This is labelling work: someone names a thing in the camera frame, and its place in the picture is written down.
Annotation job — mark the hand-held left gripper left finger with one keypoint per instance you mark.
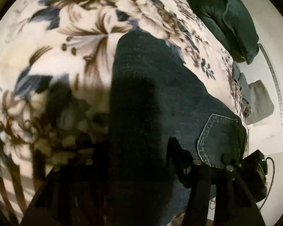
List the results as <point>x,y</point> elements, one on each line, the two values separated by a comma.
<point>82,176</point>

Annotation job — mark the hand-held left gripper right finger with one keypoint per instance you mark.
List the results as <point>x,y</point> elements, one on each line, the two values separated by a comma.
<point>179,155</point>

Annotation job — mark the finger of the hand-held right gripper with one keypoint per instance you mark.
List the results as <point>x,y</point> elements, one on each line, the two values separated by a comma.
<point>233,162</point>

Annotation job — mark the dark blue jeans pants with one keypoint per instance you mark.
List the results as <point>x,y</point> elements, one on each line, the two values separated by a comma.
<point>155,98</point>

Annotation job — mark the folded grey cloth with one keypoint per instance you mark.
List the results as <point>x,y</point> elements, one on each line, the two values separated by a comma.
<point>260,103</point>

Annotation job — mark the folded light blue jeans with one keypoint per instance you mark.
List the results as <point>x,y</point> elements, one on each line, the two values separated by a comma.
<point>241,84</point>

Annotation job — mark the floral blanket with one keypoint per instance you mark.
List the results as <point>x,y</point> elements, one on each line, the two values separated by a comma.
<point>61,51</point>

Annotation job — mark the white headboard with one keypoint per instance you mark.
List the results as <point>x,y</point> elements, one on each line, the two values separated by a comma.
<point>271,40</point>

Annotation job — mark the dark green quilt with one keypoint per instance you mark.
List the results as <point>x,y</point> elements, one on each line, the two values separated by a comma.
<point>221,16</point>

